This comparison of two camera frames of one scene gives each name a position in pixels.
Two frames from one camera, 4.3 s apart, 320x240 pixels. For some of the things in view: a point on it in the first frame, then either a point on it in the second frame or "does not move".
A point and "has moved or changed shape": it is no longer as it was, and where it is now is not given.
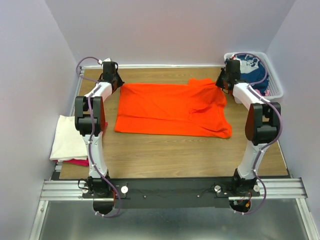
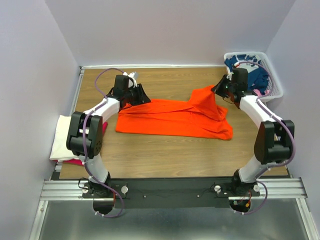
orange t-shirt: x=197 y=108 has moved or changed shape
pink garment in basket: x=266 y=94 does not move
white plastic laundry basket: x=275 y=91 does not move
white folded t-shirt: x=68 y=143 does not move
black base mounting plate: x=140 y=194 does not move
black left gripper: x=117 y=80 to x=139 y=93
